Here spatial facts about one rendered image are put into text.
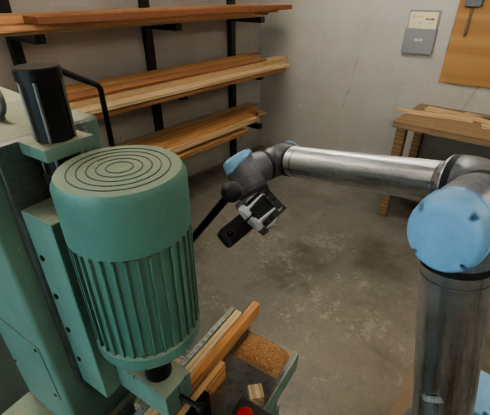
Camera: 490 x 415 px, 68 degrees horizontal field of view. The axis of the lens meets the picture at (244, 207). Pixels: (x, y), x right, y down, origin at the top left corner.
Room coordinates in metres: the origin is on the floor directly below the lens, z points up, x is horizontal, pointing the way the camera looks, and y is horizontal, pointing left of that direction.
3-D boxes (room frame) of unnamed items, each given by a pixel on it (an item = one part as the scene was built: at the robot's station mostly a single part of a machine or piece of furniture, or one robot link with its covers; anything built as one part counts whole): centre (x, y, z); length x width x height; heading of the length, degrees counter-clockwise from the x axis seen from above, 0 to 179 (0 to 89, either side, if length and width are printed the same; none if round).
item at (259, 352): (0.61, -0.05, 0.91); 0.12 x 0.09 x 0.03; 57
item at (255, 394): (0.49, -0.03, 0.92); 0.03 x 0.03 x 0.03; 10
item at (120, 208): (0.44, 0.17, 1.35); 0.18 x 0.18 x 0.31
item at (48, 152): (0.52, 0.28, 1.54); 0.08 x 0.08 x 0.17; 57
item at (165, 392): (0.45, 0.18, 1.03); 0.14 x 0.07 x 0.09; 57
